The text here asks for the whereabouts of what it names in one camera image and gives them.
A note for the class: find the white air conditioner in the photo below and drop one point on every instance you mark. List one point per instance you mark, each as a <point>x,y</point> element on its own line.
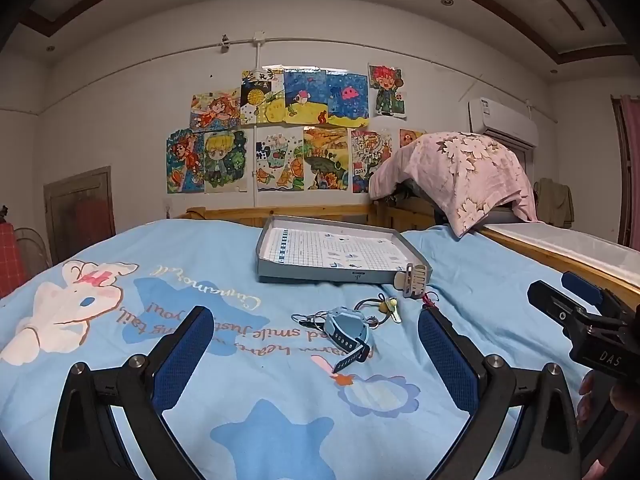
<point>500,122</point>

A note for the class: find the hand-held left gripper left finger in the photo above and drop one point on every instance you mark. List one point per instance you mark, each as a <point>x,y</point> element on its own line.
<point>182,355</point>

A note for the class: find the group of colourful wall drawings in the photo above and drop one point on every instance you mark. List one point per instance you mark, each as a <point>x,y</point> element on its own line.
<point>300,135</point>

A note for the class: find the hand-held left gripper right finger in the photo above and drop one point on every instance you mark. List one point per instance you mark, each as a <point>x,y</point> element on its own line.
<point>445,360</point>

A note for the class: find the blue printed blanket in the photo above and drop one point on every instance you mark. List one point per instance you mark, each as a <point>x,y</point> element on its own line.
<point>250,410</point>

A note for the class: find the white hair clip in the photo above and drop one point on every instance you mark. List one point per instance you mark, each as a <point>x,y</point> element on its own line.
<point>396,314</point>

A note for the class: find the dark grey bundle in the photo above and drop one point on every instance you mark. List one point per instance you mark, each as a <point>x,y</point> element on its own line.
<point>402,190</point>

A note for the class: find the ceiling air vent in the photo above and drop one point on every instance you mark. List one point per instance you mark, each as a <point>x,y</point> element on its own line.
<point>582,10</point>

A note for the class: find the red checked cloth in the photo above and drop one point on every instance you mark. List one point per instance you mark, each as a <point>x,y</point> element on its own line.
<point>11,260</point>

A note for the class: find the cream claw hair clip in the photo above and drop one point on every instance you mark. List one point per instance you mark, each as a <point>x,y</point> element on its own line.
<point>412,280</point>

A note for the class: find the blue smartwatch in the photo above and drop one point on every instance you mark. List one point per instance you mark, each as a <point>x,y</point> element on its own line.
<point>345,332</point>

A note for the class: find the green hanging garment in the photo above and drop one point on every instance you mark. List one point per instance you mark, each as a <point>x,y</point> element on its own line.
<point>555,200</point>

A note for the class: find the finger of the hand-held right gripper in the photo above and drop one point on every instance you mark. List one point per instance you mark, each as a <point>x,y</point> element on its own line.
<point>552,310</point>
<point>582,287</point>

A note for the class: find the pink floral quilt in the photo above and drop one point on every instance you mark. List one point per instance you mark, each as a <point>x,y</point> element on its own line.
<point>465,170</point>

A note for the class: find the wooden bed frame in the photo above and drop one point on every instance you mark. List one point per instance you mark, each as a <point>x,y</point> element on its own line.
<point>320,212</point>

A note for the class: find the white fan guard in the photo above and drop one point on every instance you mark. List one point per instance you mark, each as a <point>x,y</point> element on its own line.
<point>35,250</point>

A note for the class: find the person's right hand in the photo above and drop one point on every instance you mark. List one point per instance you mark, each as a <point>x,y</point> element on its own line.
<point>587,400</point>

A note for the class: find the brown wooden door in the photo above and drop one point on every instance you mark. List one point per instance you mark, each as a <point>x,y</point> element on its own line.
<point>80,215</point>

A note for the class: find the grey tray with lined paper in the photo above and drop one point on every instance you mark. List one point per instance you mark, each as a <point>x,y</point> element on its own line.
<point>325,250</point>

